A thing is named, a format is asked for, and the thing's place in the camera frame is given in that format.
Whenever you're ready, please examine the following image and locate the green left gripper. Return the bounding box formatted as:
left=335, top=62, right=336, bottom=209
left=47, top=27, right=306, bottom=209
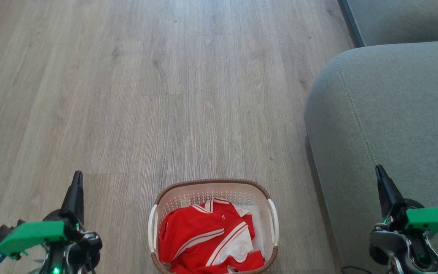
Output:
left=0, top=170, right=103, bottom=274

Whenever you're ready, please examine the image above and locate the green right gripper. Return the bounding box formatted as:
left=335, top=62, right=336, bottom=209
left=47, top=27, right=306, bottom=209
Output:
left=375, top=164, right=438, bottom=267

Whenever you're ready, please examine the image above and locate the red garment with white stripes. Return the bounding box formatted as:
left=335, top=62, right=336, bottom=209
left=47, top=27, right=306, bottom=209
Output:
left=158, top=197, right=264, bottom=274

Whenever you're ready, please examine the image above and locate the grey fabric sofa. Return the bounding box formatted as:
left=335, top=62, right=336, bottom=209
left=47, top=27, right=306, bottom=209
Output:
left=304, top=39, right=438, bottom=274

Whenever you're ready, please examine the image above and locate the white basket with brown rim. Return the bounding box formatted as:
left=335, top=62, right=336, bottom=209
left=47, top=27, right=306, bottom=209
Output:
left=148, top=179, right=279, bottom=274

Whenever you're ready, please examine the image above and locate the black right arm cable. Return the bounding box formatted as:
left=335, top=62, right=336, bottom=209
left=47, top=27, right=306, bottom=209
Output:
left=341, top=265, right=374, bottom=274

